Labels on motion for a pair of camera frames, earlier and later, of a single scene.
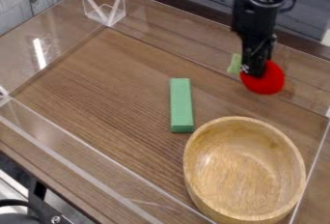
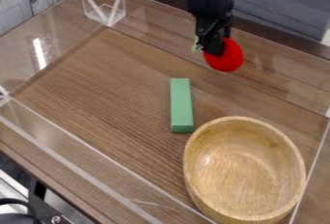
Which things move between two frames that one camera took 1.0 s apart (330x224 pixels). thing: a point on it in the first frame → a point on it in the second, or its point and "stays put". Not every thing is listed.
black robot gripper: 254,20 → 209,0
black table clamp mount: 51,214 stays put
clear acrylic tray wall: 87,177 stays put
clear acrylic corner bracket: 105,14 stays put
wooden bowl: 244,172 stays put
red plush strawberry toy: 269,83 → 230,61
